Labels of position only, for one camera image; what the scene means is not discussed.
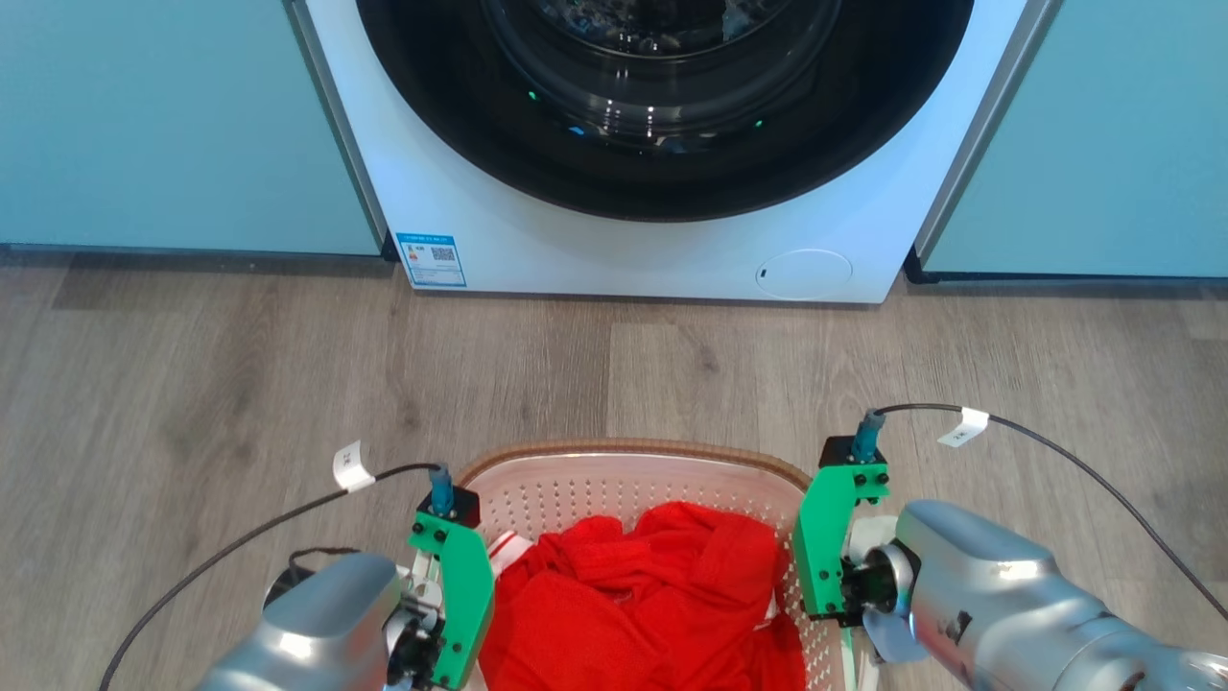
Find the round black washing machine door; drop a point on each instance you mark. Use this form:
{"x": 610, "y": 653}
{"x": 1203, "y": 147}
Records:
{"x": 868, "y": 144}

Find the white cloth with red stripe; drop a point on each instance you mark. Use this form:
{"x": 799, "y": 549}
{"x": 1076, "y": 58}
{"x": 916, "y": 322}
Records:
{"x": 507, "y": 551}

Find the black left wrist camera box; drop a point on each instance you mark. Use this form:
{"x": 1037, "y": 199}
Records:
{"x": 459, "y": 502}

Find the teal cabinet front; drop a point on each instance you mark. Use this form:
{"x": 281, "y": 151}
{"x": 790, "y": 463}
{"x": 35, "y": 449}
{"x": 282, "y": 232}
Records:
{"x": 1113, "y": 134}
{"x": 173, "y": 115}

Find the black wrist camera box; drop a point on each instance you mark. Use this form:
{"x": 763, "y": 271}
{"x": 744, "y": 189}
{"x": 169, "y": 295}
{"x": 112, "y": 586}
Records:
{"x": 459, "y": 502}
{"x": 849, "y": 449}

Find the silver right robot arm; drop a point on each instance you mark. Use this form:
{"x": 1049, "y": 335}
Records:
{"x": 998, "y": 595}

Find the white perforated laundry basket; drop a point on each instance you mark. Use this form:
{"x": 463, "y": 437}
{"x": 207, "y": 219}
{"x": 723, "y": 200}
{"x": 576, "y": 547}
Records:
{"x": 595, "y": 488}

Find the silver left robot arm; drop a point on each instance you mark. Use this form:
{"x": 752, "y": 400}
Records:
{"x": 317, "y": 624}

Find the red garment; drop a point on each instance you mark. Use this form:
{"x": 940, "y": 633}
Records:
{"x": 624, "y": 614}

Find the blue white energy label sticker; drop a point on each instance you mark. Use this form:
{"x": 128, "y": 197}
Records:
{"x": 432, "y": 260}

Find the round white filter cover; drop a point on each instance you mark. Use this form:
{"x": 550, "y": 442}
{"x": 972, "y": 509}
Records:
{"x": 804, "y": 274}

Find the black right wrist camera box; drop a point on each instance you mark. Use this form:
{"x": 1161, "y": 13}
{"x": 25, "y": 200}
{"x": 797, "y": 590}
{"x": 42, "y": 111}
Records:
{"x": 849, "y": 449}

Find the white front-load washing machine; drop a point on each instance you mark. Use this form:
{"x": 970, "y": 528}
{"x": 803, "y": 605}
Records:
{"x": 576, "y": 251}

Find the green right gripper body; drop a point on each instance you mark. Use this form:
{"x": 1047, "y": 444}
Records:
{"x": 820, "y": 547}

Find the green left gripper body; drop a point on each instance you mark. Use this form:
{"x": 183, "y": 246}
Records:
{"x": 467, "y": 585}

